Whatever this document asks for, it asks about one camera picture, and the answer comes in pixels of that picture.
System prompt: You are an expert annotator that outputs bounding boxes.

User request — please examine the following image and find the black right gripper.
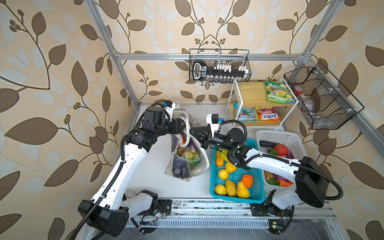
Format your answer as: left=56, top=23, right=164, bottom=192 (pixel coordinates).
left=189, top=125, right=235, bottom=154

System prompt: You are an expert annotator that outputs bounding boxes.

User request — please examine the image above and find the orange tangerine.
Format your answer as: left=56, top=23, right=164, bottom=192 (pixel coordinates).
left=178, top=135, right=186, bottom=148

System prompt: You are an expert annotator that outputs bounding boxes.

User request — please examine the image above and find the green yellow tea packet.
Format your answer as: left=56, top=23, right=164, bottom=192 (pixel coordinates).
left=177, top=147, right=201, bottom=167

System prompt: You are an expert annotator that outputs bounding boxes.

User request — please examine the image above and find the white canvas grocery bag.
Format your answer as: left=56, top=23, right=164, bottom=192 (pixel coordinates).
left=165, top=103, right=210, bottom=182

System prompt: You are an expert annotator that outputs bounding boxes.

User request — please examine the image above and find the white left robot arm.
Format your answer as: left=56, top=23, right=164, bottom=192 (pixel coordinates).
left=70, top=100, right=186, bottom=240

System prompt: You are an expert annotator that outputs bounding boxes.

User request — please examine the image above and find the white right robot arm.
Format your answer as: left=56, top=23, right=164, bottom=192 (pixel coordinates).
left=187, top=114, right=344, bottom=210

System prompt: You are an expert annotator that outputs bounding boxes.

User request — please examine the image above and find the yellow banana bunch back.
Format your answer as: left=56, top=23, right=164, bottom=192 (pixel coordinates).
left=220, top=150, right=228, bottom=162

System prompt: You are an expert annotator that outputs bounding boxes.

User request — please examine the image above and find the orange carrot-like fruit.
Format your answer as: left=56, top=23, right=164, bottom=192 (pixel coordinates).
left=216, top=151, right=224, bottom=168

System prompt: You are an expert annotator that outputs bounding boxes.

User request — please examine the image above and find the yellow lemon lower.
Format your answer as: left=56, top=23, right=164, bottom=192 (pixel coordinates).
left=218, top=169, right=229, bottom=180

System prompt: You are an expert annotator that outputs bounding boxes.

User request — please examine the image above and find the yellow lemon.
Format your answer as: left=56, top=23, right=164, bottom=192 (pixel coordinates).
left=218, top=169, right=229, bottom=180
left=215, top=184, right=227, bottom=196

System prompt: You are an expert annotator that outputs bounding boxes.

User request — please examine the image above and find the yellow orange fruit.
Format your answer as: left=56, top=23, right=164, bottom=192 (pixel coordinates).
left=225, top=162, right=237, bottom=174

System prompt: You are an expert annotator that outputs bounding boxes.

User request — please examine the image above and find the teal candy packet lower shelf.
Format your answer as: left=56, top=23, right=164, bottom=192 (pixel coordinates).
left=233, top=103, right=257, bottom=122

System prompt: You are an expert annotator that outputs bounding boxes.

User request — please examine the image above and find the white wooden two-tier shelf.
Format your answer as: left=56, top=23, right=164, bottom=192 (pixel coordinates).
left=225, top=81, right=299, bottom=131

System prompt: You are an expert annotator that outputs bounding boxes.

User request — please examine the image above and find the yellow lemon bottom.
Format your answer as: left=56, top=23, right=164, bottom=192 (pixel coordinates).
left=215, top=184, right=227, bottom=196

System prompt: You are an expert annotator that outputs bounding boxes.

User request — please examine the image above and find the dark cucumber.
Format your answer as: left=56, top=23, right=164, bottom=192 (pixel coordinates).
left=259, top=140, right=278, bottom=148

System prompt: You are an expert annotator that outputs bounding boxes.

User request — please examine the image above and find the yellow-brown potato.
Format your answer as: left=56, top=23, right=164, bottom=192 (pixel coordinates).
left=225, top=179, right=237, bottom=197

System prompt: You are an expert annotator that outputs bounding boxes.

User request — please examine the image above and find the orange persimmon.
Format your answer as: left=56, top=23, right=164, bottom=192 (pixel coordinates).
left=242, top=174, right=254, bottom=189

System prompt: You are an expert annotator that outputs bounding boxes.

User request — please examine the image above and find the black keyboard toy in basket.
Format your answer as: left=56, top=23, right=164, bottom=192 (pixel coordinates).
left=190, top=60, right=251, bottom=83

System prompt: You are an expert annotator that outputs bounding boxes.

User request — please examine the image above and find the yellow pear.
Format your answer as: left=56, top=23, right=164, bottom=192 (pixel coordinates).
left=237, top=181, right=250, bottom=199

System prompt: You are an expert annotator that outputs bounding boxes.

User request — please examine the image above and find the orange Fox's candy packet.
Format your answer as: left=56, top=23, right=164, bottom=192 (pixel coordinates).
left=256, top=107, right=282, bottom=122

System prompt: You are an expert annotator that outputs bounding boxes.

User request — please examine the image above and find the brown potato in white basket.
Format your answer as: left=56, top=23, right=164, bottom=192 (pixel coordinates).
left=264, top=171, right=275, bottom=181

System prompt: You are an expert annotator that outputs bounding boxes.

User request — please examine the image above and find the teal plastic fruit basket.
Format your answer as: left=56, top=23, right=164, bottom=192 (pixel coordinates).
left=210, top=150, right=266, bottom=204

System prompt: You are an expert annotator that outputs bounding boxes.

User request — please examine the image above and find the red tomato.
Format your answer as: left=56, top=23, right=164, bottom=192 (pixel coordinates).
left=274, top=144, right=289, bottom=157

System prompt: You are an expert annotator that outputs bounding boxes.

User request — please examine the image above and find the green pepper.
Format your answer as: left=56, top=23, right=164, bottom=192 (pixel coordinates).
left=266, top=178, right=280, bottom=186

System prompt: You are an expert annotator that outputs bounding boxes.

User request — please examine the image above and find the purple onion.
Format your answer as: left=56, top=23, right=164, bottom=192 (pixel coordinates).
left=274, top=174, right=290, bottom=182

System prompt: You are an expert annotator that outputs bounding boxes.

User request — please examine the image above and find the green yellow packet right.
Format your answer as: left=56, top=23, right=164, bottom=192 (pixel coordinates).
left=265, top=81, right=296, bottom=104

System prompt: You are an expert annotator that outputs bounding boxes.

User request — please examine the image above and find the white plastic vegetable basket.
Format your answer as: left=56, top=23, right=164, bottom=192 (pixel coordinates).
left=255, top=129, right=308, bottom=190

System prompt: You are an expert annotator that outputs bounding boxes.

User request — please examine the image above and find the orange carrot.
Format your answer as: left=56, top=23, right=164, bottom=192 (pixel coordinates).
left=278, top=179, right=294, bottom=187

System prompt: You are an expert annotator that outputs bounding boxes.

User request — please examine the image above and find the plastic bottle red cap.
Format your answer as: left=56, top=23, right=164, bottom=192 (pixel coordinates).
left=294, top=86, right=320, bottom=113

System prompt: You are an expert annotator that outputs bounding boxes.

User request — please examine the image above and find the black wire basket back wall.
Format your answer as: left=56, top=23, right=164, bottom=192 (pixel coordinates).
left=189, top=48, right=252, bottom=84

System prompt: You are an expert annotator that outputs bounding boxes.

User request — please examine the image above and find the black wire basket wall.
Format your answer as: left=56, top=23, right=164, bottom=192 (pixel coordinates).
left=189, top=48, right=252, bottom=84
left=284, top=62, right=364, bottom=130

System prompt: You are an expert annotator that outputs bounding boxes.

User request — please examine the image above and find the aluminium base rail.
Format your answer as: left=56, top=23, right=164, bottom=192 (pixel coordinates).
left=134, top=198, right=340, bottom=232

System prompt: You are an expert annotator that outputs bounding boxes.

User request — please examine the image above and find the black wire basket right wall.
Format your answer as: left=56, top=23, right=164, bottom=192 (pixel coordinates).
left=284, top=62, right=364, bottom=130

